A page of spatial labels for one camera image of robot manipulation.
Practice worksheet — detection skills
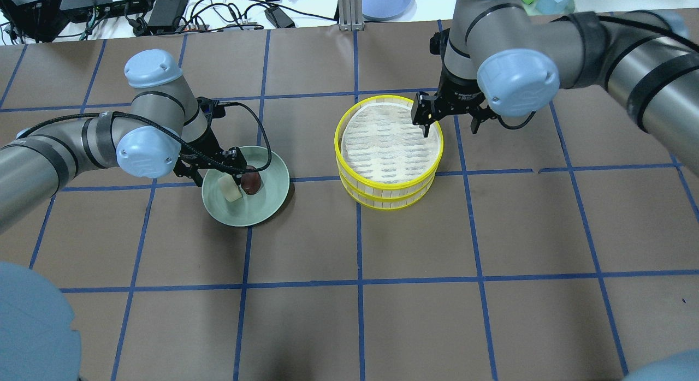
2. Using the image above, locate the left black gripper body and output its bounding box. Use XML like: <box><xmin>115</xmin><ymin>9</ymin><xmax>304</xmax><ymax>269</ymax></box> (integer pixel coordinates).
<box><xmin>177</xmin><ymin>97</ymin><xmax>225</xmax><ymax>171</ymax></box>

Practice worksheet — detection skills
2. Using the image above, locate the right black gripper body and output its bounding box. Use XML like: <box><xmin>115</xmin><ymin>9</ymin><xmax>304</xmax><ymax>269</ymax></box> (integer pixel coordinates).
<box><xmin>432</xmin><ymin>73</ymin><xmax>491</xmax><ymax>121</ymax></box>

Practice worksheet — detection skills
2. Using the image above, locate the white steamed bun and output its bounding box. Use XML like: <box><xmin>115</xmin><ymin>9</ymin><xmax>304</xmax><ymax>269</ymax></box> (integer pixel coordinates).
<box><xmin>217</xmin><ymin>175</ymin><xmax>242</xmax><ymax>203</ymax></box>

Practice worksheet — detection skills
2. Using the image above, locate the yellow steamer layer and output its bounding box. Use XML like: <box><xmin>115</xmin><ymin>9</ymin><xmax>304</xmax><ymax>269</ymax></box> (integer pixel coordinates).
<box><xmin>340</xmin><ymin>172</ymin><xmax>435</xmax><ymax>210</ymax></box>
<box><xmin>334</xmin><ymin>94</ymin><xmax>445</xmax><ymax>193</ymax></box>

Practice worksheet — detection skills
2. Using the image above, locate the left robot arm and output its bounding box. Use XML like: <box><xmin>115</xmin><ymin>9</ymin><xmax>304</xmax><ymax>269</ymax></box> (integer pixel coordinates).
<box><xmin>1</xmin><ymin>49</ymin><xmax>247</xmax><ymax>380</ymax></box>

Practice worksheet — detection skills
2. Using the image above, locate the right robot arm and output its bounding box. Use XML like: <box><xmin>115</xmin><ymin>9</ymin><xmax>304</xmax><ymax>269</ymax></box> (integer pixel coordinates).
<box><xmin>411</xmin><ymin>0</ymin><xmax>698</xmax><ymax>174</ymax></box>

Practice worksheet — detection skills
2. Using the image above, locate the dark red bun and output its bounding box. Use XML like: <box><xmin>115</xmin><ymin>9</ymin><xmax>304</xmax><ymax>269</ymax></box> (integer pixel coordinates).
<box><xmin>240</xmin><ymin>172</ymin><xmax>263</xmax><ymax>196</ymax></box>

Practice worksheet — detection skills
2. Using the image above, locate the light green plate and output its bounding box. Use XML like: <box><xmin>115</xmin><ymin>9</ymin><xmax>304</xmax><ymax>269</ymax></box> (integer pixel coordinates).
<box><xmin>202</xmin><ymin>151</ymin><xmax>290</xmax><ymax>227</ymax></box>

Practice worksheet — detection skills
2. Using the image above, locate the blue plate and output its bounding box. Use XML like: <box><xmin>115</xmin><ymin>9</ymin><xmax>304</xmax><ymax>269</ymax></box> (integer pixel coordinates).
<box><xmin>362</xmin><ymin>0</ymin><xmax>412</xmax><ymax>21</ymax></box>

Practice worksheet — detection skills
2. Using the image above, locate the black power adapter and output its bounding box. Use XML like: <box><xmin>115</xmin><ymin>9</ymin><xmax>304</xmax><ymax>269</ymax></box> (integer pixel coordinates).
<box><xmin>264</xmin><ymin>6</ymin><xmax>295</xmax><ymax>29</ymax></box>

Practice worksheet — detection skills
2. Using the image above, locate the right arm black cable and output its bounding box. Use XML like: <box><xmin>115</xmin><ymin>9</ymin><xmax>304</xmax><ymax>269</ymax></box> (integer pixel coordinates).
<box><xmin>494</xmin><ymin>111</ymin><xmax>537</xmax><ymax>130</ymax></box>

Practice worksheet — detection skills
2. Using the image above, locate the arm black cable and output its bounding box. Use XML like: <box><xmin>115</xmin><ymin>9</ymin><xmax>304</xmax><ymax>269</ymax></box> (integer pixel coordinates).
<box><xmin>494</xmin><ymin>111</ymin><xmax>537</xmax><ymax>130</ymax></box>
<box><xmin>16</xmin><ymin>102</ymin><xmax>273</xmax><ymax>177</ymax></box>

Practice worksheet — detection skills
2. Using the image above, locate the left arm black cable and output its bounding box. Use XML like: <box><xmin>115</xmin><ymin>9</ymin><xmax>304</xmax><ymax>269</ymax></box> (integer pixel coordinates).
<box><xmin>16</xmin><ymin>102</ymin><xmax>273</xmax><ymax>177</ymax></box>

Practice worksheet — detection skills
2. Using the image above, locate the aluminium frame post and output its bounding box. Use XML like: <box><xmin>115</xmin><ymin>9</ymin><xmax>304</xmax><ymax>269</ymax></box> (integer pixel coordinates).
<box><xmin>337</xmin><ymin>0</ymin><xmax>365</xmax><ymax>31</ymax></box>

